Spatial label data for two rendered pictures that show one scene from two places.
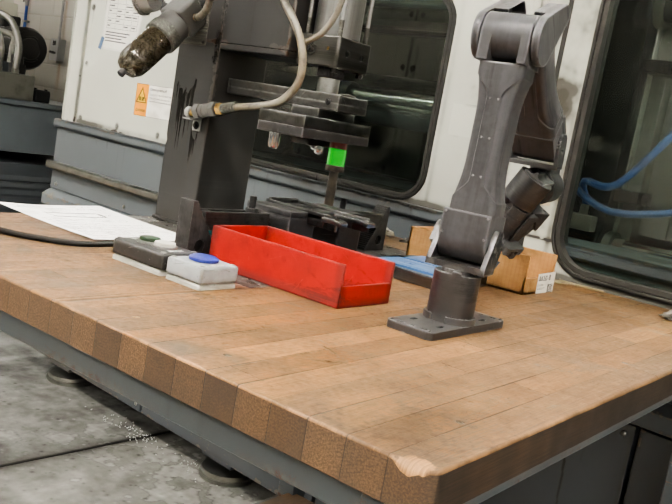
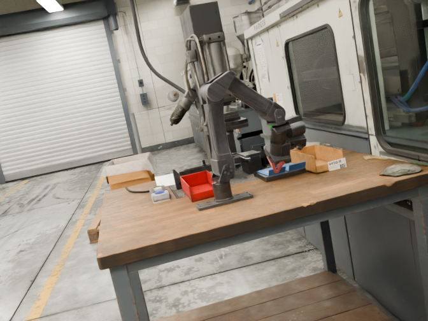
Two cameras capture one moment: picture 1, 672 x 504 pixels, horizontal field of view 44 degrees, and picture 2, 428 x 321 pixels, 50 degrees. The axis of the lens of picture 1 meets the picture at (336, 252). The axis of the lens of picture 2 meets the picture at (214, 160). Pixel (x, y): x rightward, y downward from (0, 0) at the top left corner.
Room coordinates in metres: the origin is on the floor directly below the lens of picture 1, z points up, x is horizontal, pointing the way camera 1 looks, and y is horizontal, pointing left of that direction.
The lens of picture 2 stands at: (-0.08, -1.23, 1.31)
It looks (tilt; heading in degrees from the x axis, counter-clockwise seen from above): 9 degrees down; 43
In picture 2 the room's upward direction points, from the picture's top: 11 degrees counter-clockwise
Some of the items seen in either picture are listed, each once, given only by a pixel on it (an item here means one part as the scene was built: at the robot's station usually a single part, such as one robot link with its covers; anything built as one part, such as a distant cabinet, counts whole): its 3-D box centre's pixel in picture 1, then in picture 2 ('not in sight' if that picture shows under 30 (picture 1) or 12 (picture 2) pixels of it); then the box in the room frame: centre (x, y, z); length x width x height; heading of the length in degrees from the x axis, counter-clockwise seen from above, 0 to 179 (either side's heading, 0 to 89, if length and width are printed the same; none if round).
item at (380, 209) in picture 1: (371, 227); not in sight; (1.67, -0.06, 0.95); 0.06 x 0.03 x 0.09; 143
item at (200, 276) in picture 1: (200, 281); (161, 199); (1.08, 0.17, 0.90); 0.07 x 0.07 x 0.06; 53
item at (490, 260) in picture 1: (462, 248); (221, 172); (1.09, -0.16, 1.00); 0.09 x 0.06 x 0.06; 62
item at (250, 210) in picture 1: (231, 226); (196, 172); (1.31, 0.17, 0.95); 0.15 x 0.03 x 0.10; 143
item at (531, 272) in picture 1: (480, 260); (316, 158); (1.56, -0.27, 0.93); 0.25 x 0.13 x 0.08; 53
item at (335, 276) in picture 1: (299, 263); (199, 185); (1.19, 0.05, 0.93); 0.25 x 0.12 x 0.06; 53
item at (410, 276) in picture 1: (424, 271); (279, 172); (1.45, -0.16, 0.91); 0.17 x 0.16 x 0.02; 143
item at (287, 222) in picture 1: (303, 233); (236, 166); (1.45, 0.06, 0.94); 0.20 x 0.10 x 0.07; 143
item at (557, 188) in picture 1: (538, 167); (285, 121); (1.35, -0.29, 1.12); 0.12 x 0.09 x 0.12; 152
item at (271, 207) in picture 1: (307, 209); (234, 156); (1.45, 0.06, 0.98); 0.20 x 0.10 x 0.01; 143
